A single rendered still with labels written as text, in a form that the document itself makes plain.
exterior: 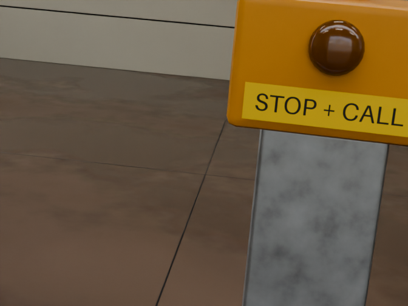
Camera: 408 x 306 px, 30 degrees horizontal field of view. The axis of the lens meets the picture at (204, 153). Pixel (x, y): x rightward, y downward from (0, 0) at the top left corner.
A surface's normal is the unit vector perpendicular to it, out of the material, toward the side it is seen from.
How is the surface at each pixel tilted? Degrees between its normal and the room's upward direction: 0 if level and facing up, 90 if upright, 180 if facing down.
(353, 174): 90
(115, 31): 90
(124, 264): 0
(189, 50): 90
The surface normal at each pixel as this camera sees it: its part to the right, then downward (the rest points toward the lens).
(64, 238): 0.08, -0.97
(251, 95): -0.15, 0.23
